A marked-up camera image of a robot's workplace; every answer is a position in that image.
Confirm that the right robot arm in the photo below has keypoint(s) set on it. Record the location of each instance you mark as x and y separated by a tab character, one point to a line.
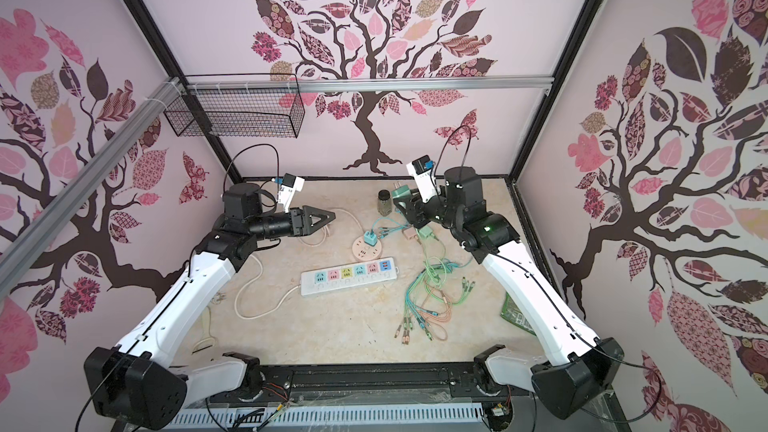
577	365

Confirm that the light green charger plug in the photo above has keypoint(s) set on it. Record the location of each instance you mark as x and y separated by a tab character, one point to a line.
425	232

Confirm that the green snack packet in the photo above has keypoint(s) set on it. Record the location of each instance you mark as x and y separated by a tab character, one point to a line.
512	314

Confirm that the white multicolour power strip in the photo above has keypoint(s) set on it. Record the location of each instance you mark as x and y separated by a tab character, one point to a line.
337	278

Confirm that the pink charger plug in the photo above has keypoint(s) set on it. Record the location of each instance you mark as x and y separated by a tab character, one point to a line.
410	233

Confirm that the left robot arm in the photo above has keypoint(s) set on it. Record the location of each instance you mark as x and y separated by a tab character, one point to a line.
133	381

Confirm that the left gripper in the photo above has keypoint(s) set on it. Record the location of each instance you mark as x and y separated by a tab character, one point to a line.
302	224

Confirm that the white cable duct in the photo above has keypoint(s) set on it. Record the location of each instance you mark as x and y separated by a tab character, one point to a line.
323	417

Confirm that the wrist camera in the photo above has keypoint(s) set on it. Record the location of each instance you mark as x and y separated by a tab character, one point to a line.
421	170
288	186

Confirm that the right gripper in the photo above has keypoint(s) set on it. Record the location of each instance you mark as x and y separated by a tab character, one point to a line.
413	214

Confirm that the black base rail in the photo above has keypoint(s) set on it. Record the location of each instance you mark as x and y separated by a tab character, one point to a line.
407	383

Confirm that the round pink power socket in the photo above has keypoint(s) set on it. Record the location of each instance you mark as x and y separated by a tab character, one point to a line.
363	253

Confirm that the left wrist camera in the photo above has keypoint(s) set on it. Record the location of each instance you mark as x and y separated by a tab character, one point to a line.
288	186

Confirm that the teal charger plug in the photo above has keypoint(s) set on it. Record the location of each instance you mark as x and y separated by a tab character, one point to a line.
370	238

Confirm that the black wire basket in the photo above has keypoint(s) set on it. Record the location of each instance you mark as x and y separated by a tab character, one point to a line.
265	105

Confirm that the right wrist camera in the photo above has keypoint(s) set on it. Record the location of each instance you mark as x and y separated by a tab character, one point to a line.
421	170

